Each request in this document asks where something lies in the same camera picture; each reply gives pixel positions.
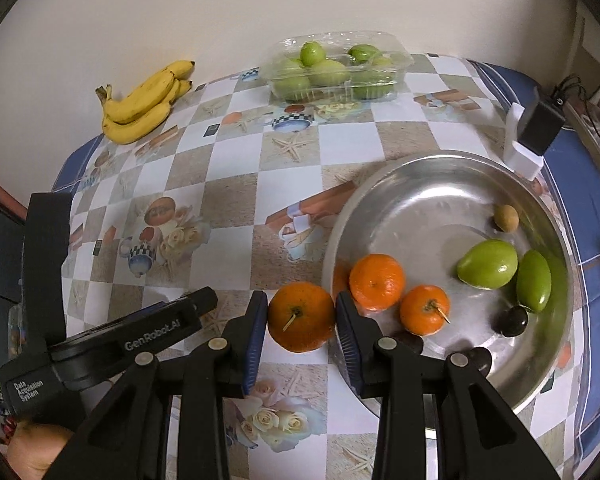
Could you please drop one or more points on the person left hand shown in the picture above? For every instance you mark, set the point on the person left hand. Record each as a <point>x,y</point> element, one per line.
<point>34,447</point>

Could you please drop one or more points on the banana bunch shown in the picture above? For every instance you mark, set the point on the banana bunch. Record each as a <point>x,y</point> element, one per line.
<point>127,120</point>

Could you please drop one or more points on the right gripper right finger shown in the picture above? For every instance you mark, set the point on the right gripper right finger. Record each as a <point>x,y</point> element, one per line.
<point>478,434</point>

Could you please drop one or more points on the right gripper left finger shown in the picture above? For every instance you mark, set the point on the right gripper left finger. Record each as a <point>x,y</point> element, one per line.
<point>126,435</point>

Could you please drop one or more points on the checkered fruit print tablecloth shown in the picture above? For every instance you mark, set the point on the checkered fruit print tablecloth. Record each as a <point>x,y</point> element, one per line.
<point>212,198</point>

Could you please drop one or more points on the dark plum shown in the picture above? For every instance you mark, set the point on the dark plum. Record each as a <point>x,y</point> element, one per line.
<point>481,358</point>
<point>413,342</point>
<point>513,322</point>

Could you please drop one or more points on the orange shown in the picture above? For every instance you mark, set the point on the orange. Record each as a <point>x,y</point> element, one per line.
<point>376,282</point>
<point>301,317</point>
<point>424,310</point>

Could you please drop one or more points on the clear plastic fruit tray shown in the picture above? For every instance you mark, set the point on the clear plastic fruit tray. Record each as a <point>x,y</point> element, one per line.
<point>336,67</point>

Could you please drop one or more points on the black charger on white dock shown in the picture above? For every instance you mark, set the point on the black charger on white dock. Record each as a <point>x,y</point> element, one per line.
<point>529,132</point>

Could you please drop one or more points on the large steel bowl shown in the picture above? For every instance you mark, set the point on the large steel bowl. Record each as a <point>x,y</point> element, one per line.
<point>426,211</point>

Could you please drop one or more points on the small brown kiwi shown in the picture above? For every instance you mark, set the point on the small brown kiwi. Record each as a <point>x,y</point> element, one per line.
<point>506,218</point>

